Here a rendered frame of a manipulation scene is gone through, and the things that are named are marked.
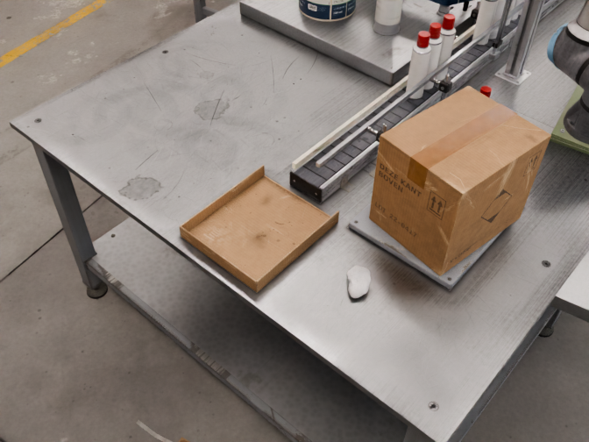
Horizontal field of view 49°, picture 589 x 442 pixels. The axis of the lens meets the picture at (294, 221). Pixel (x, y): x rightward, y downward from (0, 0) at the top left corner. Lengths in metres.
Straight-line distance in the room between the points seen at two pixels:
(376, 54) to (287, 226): 0.77
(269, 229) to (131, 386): 0.97
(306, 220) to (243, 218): 0.16
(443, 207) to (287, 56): 1.00
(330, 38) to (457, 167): 0.96
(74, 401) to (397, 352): 1.31
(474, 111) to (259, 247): 0.60
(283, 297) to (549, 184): 0.81
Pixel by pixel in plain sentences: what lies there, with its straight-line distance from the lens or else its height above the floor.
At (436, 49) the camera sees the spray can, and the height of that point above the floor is 1.02.
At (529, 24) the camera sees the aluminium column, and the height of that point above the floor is 1.02.
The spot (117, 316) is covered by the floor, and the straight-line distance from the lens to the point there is 2.56.
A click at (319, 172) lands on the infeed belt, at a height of 0.88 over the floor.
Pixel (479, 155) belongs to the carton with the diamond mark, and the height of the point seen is 1.12.
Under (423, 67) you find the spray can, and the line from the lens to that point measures 1.93.
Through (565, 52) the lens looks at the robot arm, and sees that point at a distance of 1.99.
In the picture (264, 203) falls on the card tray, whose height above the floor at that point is 0.83.
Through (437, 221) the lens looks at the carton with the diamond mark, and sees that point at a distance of 1.45.
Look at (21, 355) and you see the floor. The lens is 2.57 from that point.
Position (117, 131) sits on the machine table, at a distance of 1.98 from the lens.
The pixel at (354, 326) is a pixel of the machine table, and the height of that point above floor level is 0.83.
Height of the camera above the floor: 2.04
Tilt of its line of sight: 47 degrees down
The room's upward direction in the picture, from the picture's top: 1 degrees clockwise
